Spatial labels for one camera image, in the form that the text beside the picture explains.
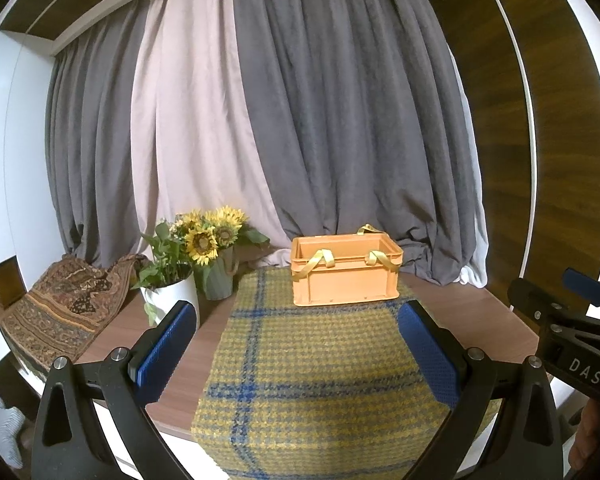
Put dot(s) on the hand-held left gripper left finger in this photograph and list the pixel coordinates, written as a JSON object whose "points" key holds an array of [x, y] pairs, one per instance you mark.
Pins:
{"points": [[166, 352]]}

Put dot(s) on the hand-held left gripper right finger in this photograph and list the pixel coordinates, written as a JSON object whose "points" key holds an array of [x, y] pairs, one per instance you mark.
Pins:
{"points": [[429, 355]]}

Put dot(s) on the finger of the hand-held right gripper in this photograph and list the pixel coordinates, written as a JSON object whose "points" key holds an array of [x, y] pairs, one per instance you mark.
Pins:
{"points": [[587, 285], [535, 305]]}

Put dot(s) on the orange plastic basket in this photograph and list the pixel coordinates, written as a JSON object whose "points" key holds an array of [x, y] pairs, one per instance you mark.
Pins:
{"points": [[345, 280]]}

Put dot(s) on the person's right hand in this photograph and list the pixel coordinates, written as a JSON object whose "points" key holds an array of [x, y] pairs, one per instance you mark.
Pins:
{"points": [[592, 435]]}

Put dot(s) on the grey-green ribbed vase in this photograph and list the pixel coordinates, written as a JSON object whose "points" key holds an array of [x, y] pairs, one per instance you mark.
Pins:
{"points": [[219, 280]]}

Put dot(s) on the green leafy plant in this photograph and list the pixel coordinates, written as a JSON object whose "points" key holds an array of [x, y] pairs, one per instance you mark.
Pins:
{"points": [[165, 260]]}

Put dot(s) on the brown patterned cloth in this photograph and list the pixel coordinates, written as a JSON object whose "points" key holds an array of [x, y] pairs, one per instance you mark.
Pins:
{"points": [[65, 310]]}

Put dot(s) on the yellow blue plaid mat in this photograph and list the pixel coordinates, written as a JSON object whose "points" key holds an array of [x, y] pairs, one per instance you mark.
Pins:
{"points": [[320, 370]]}

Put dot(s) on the white sheer curtain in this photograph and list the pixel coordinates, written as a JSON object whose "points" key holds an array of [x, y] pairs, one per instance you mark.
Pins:
{"points": [[475, 210]]}

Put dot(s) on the sunflower bouquet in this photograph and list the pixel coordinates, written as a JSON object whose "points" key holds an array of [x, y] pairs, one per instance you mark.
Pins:
{"points": [[205, 240]]}

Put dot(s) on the narrow grey curtain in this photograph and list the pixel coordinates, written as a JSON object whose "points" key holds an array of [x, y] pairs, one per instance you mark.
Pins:
{"points": [[90, 150]]}

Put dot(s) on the pale pink curtain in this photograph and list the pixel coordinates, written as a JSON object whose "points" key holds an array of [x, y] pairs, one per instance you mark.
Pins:
{"points": [[190, 125]]}

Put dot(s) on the wide grey curtain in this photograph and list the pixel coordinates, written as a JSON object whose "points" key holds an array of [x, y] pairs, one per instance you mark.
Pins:
{"points": [[360, 110]]}

